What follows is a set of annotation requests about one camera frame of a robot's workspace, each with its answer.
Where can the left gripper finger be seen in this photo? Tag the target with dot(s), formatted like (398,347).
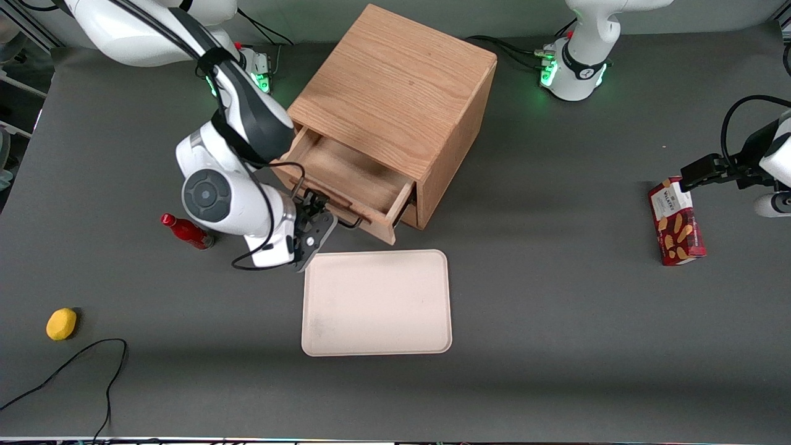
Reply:
(754,178)
(707,169)

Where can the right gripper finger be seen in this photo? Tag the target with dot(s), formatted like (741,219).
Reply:
(321,209)
(308,204)

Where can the oak wooden drawer cabinet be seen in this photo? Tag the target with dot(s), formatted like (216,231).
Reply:
(395,86)

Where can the yellow lemon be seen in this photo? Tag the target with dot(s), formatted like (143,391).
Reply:
(61,324)

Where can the cream plastic tray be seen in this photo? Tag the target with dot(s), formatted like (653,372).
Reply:
(377,303)

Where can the red tartan shortbread box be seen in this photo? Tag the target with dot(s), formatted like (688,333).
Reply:
(676,228)

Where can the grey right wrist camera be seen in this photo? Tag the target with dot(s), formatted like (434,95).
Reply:
(318,238)

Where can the red bottle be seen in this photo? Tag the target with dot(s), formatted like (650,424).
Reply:
(185,231)

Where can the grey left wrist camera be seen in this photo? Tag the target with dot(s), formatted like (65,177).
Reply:
(775,205)

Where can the white metal frame bar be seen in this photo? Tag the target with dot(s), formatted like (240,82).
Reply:
(21,83)

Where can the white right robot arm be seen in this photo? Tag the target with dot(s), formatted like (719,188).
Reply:
(123,31)

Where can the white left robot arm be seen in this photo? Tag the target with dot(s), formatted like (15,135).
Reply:
(581,55)

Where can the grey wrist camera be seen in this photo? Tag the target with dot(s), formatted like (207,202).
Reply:
(775,205)
(318,238)

